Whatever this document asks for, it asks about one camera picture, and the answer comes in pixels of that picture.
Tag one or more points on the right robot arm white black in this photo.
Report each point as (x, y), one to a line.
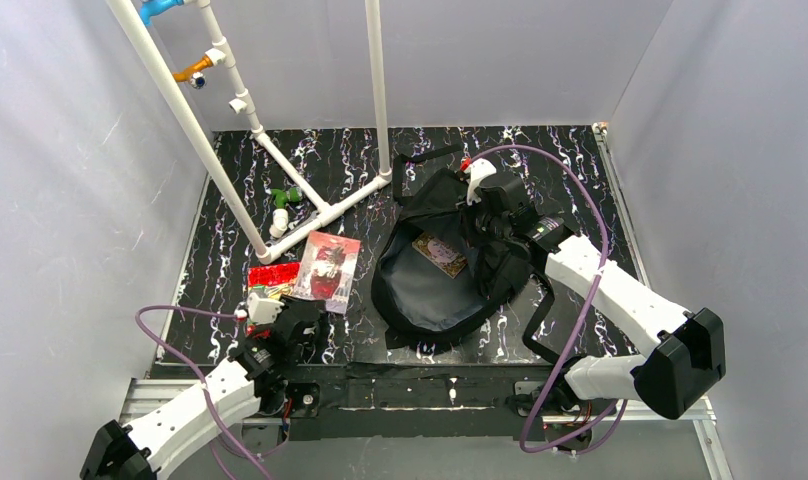
(681, 354)

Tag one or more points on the green pipe valve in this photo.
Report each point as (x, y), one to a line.
(282, 197)

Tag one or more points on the brown illustrated book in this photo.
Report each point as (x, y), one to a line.
(440, 254)

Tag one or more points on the black mounting base plate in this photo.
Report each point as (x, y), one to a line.
(406, 401)

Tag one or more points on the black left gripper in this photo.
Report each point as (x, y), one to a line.
(297, 324)

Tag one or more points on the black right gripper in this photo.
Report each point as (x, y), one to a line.
(490, 198)

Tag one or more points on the black student backpack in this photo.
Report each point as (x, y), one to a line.
(420, 303)

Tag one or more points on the orange pipe valve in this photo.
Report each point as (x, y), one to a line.
(193, 74)

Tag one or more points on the blue pipe valve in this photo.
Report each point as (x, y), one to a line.
(152, 8)

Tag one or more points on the red patterned book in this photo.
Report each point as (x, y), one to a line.
(273, 275)

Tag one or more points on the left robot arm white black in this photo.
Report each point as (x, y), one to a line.
(250, 380)

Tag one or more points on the pink comic book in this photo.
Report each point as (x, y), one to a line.
(327, 270)

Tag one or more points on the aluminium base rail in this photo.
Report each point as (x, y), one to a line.
(147, 394)

